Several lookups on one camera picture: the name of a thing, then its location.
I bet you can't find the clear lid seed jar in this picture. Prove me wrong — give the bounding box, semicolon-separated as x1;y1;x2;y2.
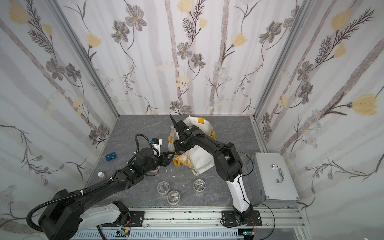
167;191;181;205

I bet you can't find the small white pink bottle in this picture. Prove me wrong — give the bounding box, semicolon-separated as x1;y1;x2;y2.
97;172;107;180

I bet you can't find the white slotted cable duct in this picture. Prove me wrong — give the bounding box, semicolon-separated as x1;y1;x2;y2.
71;229;245;240

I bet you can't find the small blue box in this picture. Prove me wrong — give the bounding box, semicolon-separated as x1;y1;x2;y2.
105;153;117;162

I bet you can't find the red green label seed jar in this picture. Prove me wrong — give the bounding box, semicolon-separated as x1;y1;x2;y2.
157;181;170;195

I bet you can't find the silver metal case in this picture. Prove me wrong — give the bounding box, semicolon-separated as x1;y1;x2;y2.
248;153;300;208

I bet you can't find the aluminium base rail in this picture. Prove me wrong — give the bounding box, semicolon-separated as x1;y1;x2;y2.
123;206;305;230

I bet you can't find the white canvas tote bag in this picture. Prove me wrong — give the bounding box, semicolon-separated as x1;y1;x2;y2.
168;116;216;176

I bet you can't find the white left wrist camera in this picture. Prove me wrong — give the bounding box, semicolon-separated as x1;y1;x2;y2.
151;138;163;152

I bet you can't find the yellow stripe lid seed jar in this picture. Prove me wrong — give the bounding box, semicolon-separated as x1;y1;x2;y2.
194;179;206;193

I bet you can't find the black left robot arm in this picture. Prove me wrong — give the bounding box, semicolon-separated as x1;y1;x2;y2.
26;139;175;240

